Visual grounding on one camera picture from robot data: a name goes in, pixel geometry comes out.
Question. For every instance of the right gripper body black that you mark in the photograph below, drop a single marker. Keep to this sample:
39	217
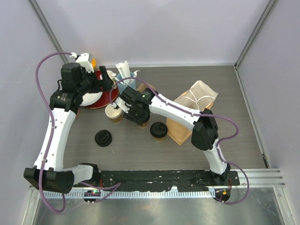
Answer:
134	116

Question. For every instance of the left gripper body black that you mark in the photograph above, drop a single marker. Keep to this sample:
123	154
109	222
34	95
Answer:
89	84

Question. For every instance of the lidded brown paper cup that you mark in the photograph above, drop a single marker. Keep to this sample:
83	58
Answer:
144	125

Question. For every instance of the brown paper cups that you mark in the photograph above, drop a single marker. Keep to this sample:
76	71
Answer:
115	115

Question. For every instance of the black lid stack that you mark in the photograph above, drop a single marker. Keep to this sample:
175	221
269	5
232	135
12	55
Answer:
103	138

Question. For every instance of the brown paper bag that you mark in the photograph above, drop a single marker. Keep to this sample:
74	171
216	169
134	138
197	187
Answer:
199	97

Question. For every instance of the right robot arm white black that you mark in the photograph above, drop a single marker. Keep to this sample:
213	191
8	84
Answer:
204	130

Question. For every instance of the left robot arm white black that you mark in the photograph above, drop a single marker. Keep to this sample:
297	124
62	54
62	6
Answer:
64	108

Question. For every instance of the pale yellow mug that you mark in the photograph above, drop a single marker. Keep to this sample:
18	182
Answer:
111	75

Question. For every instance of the red round tray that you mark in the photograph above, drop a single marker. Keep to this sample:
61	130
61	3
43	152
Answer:
104	100

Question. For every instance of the blue cup holder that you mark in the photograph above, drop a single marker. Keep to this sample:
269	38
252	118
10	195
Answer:
127	83

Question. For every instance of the white wrapped straws bundle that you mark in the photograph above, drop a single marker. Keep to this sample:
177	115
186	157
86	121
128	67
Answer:
124	70

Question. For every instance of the white plate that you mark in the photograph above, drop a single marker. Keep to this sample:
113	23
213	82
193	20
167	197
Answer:
90	98

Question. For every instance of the orange bowl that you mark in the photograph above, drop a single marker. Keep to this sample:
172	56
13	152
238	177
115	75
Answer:
93	62

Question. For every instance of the cardboard cup carrier front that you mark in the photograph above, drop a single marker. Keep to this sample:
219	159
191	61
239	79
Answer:
143	86

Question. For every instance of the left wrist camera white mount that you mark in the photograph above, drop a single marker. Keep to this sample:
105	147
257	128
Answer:
84	60

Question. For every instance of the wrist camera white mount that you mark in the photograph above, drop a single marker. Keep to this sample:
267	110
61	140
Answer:
84	60
120	103

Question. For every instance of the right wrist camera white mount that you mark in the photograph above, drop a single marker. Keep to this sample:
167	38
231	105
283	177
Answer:
120	103

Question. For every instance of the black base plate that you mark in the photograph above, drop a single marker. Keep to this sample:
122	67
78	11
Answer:
164	180

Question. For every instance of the white slotted cable duct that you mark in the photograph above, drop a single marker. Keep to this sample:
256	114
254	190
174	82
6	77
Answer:
173	193

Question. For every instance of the aluminium rail frame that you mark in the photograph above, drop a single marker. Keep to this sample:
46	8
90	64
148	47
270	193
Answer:
257	178

